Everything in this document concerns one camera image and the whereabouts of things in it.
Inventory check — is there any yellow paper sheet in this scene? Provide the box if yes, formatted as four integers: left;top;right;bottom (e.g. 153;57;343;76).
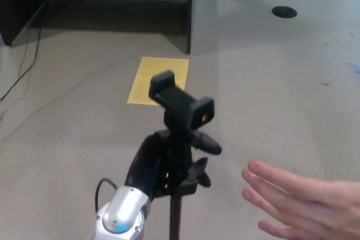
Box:
126;56;190;106

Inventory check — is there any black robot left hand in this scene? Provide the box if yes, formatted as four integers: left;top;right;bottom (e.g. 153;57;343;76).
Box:
124;128;223;203

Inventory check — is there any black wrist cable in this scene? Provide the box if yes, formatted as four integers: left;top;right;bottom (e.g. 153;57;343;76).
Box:
94;177;119;216

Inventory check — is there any black tripod with phone holder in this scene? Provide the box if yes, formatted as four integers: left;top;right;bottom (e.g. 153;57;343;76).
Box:
148;70;216;240

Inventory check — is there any thin grey floor cable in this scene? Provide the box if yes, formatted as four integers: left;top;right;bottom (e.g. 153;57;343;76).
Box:
0;56;143;142

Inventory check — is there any bare person hand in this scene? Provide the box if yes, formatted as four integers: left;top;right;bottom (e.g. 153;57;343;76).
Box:
241;160;360;240

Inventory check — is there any black floor cable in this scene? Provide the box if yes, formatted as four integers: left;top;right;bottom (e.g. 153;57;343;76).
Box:
0;0;59;102

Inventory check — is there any black round floor cover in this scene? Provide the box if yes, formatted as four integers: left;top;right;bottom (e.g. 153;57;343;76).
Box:
271;6;298;19

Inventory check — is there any dark wooden desk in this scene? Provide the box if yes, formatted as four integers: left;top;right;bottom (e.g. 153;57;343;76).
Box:
0;0;200;55

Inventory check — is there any thin dark floor cable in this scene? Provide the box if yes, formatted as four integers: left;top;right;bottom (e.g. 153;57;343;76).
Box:
0;26;32;106

